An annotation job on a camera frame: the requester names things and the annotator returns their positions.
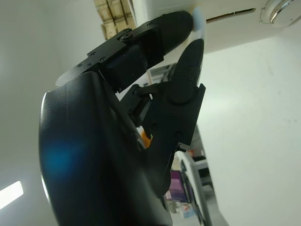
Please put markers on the white toaster lever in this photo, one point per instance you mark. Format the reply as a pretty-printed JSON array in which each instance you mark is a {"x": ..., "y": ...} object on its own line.
[{"x": 198, "y": 21}]

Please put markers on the bright ceiling light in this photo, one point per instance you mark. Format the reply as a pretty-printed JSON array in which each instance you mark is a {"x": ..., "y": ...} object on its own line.
[{"x": 11, "y": 193}]

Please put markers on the wooden crate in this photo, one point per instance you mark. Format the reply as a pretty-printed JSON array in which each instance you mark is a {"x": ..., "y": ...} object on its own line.
[{"x": 113, "y": 14}]

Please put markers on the white two-slot toaster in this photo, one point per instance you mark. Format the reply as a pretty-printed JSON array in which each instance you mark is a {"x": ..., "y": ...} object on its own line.
[{"x": 235, "y": 33}]

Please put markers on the purple box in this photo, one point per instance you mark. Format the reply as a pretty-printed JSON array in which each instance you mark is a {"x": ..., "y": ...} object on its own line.
[{"x": 175, "y": 186}]

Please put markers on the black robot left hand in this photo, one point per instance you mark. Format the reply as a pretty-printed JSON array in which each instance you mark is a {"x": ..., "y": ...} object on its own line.
[{"x": 98, "y": 153}]

